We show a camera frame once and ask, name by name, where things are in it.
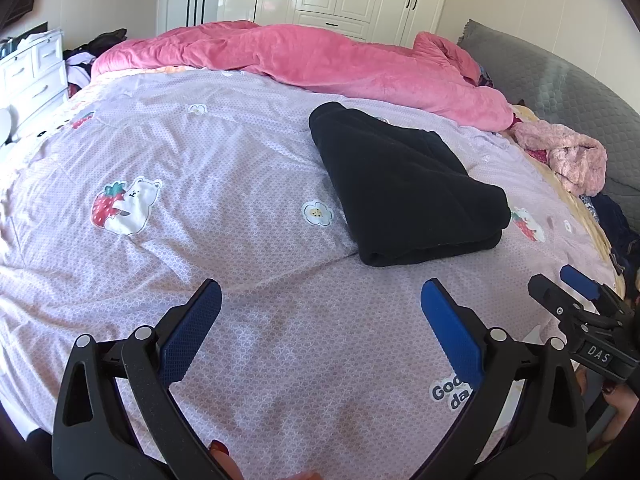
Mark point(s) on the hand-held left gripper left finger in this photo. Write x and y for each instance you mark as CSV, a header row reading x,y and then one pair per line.
x,y
192,330

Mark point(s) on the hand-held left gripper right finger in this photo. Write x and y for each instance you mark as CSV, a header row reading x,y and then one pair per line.
x,y
450,330

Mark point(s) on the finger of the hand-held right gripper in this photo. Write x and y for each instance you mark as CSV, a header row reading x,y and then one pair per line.
x,y
580,280
550,295

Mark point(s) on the black long-sleeve shirt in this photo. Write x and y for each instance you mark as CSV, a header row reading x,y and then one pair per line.
x,y
410,185

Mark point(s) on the pile of dark clothes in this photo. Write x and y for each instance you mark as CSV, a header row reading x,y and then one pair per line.
x,y
95,55

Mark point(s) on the person's right hand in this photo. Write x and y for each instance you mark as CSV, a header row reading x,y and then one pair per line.
x,y
625,410

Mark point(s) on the person's left hand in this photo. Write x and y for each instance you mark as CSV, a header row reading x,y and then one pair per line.
x,y
225,462

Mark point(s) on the dark blue garment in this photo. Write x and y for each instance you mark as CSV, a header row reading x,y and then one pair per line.
x,y
615,230

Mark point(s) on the pink fluffy garment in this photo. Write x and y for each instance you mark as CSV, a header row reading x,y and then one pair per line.
x,y
570,160

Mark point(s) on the lilac printed duvet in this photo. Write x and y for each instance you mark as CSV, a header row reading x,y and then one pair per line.
x,y
225,170

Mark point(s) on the grey quilted headboard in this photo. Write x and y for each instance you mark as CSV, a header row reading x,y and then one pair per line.
x,y
565,95

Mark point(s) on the white drawer cabinet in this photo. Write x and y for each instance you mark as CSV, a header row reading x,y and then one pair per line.
x,y
35,80

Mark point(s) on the pink quilt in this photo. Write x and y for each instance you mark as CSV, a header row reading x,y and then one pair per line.
x,y
325,60

